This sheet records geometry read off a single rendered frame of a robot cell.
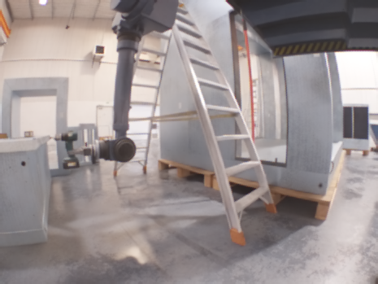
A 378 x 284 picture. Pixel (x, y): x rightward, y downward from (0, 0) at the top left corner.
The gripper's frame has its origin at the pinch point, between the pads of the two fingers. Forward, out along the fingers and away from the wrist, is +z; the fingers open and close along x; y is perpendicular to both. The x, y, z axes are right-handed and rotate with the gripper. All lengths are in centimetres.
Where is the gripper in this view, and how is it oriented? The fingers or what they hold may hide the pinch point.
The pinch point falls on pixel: (71, 151)
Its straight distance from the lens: 121.6
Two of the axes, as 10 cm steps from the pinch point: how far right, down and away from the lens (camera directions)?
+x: 6.6, 0.8, -7.4
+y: 0.1, -10.0, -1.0
